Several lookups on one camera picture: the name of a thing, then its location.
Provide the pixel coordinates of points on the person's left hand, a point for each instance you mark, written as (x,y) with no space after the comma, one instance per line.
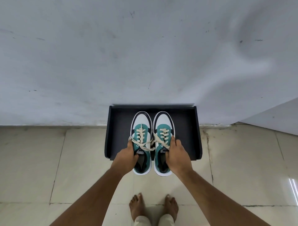
(124,159)

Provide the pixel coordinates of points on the person's right hand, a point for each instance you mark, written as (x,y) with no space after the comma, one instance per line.
(178,158)

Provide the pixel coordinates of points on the person's left thumb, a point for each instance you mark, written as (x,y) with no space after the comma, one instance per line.
(136,157)

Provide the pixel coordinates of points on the person's right thumb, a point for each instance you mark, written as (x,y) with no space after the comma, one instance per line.
(167,158)

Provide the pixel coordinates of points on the person's right middle finger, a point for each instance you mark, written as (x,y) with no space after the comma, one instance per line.
(178,143)

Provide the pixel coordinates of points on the teal white sneaker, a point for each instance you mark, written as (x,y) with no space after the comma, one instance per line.
(163,123)
(142,123)

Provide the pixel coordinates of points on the person's right forearm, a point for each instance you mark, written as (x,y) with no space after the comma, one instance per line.
(216,200)

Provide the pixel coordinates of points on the person's left forearm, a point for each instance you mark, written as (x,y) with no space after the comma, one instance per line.
(92,199)

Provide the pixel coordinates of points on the black shoe rack shelf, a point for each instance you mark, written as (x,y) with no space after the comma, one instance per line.
(186,135)

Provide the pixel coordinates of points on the person's right foot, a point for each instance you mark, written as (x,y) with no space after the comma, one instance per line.
(171,206)

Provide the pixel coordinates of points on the person's foot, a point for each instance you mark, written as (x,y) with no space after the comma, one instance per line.
(171,206)
(137,207)

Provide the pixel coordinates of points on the person's left foot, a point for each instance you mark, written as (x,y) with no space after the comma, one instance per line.
(137,207)

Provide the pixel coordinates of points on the beige right trouser leg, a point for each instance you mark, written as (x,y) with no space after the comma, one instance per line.
(166,220)

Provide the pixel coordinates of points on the beige trouser leg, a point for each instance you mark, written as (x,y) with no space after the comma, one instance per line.
(142,221)
(166,220)

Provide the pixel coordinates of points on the beige left trouser leg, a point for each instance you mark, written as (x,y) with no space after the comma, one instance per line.
(142,221)

